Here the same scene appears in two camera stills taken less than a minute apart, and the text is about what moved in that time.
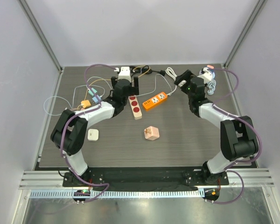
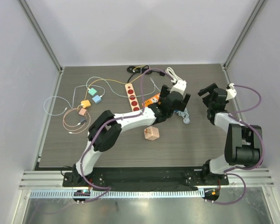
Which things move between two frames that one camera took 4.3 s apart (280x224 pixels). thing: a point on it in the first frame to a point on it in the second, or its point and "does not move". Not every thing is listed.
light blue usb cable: [63, 99] does not move
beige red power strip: [135, 107] does not move
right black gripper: [185, 78] to [210, 94]
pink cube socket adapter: [151, 133] does not move
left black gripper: [135, 87] to [164, 91]
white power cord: [174, 75] does not move
